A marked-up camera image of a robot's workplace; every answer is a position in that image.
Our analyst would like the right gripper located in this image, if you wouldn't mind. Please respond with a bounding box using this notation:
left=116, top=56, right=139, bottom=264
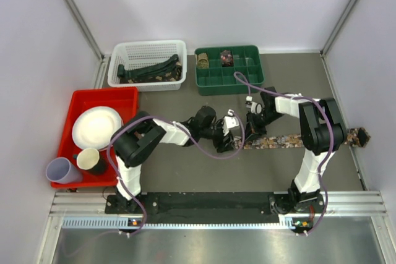
left=243, top=109, right=285, bottom=144

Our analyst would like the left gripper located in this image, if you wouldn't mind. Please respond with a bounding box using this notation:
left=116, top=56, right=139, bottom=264
left=200, top=121, right=235, bottom=153

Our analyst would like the brown floral patterned tie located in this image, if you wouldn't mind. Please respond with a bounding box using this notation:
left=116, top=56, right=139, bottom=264
left=232, top=127, right=371, bottom=150

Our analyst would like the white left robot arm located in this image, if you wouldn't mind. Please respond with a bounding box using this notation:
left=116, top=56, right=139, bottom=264
left=106, top=106, right=243, bottom=213

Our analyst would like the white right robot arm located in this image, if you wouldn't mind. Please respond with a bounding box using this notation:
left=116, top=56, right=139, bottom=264
left=242, top=87, right=347, bottom=214

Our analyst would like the dark floral tie in basket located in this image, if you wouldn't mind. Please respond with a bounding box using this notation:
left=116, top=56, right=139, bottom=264
left=119, top=61, right=183, bottom=85

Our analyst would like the rolled olive tie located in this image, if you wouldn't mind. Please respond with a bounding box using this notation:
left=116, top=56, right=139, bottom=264
left=196, top=53, right=209, bottom=69

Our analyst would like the rolled dark floral tie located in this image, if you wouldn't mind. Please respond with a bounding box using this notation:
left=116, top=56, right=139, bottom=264
left=220, top=49, right=234, bottom=67

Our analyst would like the red plastic bin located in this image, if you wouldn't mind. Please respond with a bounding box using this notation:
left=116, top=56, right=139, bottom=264
left=50, top=87, right=139, bottom=189

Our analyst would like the dark green tie in basket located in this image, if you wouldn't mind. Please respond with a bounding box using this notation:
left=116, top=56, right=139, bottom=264
left=116, top=54, right=180, bottom=81

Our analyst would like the white perforated plastic basket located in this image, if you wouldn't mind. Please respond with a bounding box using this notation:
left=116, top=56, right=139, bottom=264
left=107, top=40, right=187, bottom=92

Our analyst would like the white plate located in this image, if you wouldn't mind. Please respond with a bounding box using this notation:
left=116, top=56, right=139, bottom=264
left=72, top=106, right=123, bottom=151

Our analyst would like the cream mug with dark outside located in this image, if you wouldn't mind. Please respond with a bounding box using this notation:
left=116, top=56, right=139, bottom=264
left=73, top=148, right=108, bottom=176

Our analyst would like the lavender plastic cup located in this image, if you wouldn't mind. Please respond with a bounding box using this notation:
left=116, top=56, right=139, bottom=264
left=46, top=157, right=83, bottom=184

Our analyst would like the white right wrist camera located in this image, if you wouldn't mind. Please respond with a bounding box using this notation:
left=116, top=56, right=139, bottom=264
left=246, top=95, right=263, bottom=114

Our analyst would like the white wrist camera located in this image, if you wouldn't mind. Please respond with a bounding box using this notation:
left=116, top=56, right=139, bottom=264
left=246, top=95, right=263, bottom=114
left=222, top=109, right=239, bottom=135

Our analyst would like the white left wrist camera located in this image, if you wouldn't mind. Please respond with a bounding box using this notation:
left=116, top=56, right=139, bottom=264
left=222, top=109, right=239, bottom=135

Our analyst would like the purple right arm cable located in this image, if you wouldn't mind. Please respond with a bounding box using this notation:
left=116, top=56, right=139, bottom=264
left=233, top=71, right=337, bottom=236

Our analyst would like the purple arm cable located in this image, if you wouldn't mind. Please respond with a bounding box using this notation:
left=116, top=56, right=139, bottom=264
left=106, top=114, right=247, bottom=237
left=233, top=71, right=337, bottom=236

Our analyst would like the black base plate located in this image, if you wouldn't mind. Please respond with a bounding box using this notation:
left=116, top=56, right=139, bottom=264
left=104, top=191, right=327, bottom=224

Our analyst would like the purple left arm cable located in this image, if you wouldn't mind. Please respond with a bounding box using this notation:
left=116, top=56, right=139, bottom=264
left=106, top=114, right=247, bottom=237

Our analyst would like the aluminium frame rail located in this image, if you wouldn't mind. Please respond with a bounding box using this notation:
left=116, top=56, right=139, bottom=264
left=49, top=191, right=387, bottom=230

